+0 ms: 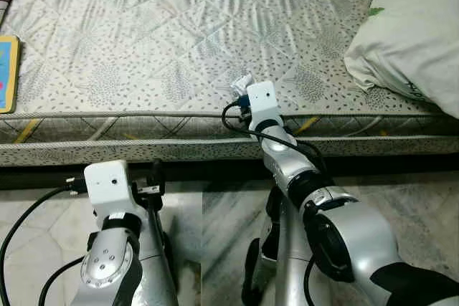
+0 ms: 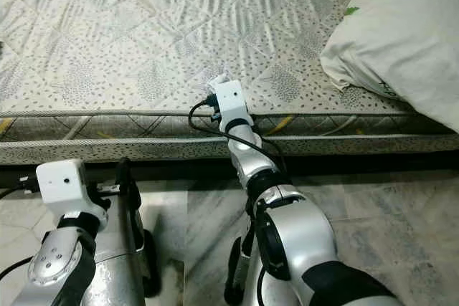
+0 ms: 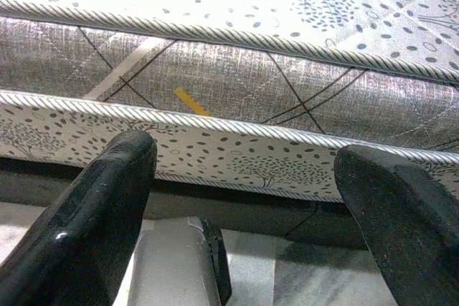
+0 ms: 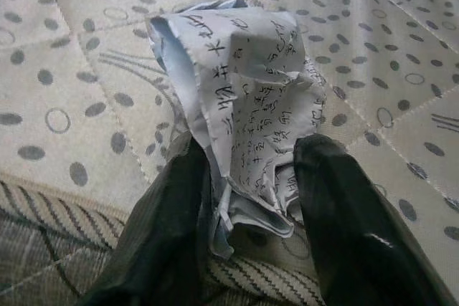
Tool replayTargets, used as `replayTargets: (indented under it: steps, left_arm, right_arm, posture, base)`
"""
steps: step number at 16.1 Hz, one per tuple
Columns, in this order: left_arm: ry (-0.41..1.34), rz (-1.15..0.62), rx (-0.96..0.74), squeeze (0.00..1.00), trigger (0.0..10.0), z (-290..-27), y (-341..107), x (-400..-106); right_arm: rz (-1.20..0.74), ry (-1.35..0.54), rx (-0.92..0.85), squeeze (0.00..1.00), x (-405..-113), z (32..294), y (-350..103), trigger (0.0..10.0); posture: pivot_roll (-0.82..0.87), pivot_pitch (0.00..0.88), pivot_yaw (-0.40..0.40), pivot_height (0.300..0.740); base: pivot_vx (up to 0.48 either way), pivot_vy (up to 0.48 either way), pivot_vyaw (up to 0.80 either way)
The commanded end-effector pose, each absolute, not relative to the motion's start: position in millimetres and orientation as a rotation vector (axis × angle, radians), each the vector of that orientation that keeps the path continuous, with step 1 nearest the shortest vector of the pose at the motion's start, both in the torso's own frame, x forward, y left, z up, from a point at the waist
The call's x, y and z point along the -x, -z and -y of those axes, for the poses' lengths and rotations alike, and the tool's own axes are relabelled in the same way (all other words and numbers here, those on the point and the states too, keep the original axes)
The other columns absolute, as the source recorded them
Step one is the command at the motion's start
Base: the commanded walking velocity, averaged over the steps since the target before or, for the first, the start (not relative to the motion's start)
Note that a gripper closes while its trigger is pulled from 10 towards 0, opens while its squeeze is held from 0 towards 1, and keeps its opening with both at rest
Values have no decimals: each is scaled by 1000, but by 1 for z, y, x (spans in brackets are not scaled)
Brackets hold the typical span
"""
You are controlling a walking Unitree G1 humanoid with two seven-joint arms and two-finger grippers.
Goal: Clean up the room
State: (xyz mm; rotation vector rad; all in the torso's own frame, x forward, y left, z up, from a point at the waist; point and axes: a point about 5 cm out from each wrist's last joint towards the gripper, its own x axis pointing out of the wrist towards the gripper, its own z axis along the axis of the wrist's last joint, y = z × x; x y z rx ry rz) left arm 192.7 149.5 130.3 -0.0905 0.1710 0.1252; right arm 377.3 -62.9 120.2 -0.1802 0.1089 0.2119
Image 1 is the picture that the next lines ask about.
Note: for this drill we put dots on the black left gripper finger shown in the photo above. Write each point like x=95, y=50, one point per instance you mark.
x=156, y=170

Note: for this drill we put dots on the blue yellow-edged book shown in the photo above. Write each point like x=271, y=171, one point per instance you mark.
x=7, y=69

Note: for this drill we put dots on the cream pillow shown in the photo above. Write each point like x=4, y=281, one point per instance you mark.
x=412, y=34

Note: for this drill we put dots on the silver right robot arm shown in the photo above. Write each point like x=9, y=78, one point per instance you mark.
x=344, y=234

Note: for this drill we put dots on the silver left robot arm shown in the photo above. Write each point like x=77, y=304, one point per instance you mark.
x=107, y=263

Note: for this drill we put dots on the dark bed base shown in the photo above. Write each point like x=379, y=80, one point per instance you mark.
x=215, y=173

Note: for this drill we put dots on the robot left leg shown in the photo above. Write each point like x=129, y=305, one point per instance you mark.
x=159, y=263

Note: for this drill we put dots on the robot leg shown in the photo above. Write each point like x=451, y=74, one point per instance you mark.
x=283, y=249
x=159, y=263

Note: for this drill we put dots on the quilted grey mattress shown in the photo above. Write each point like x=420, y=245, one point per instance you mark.
x=179, y=26

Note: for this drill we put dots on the robot right leg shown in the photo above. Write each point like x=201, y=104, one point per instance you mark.
x=283, y=249

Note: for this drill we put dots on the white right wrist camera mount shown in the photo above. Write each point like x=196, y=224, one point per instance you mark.
x=264, y=105

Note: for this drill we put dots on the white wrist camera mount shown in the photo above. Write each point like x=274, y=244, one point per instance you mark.
x=264, y=105
x=109, y=188

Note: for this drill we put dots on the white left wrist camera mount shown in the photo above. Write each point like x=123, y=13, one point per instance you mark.
x=109, y=188

